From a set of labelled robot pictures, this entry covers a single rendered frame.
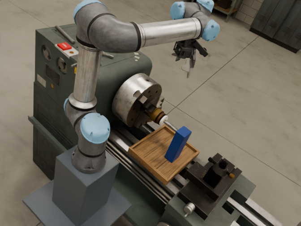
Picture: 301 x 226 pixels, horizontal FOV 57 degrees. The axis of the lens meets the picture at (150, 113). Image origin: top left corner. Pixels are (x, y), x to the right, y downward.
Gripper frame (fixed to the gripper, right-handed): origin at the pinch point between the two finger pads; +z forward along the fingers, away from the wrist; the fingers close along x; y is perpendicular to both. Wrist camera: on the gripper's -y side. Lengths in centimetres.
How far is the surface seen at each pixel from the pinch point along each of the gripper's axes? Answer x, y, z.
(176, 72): -213, -144, 146
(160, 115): -1.2, 1.7, 32.5
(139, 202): 20, 7, 90
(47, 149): -47, 57, 111
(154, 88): -15.1, 3.0, 23.9
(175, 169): 21, -7, 55
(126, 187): 8, 11, 90
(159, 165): 17, 2, 55
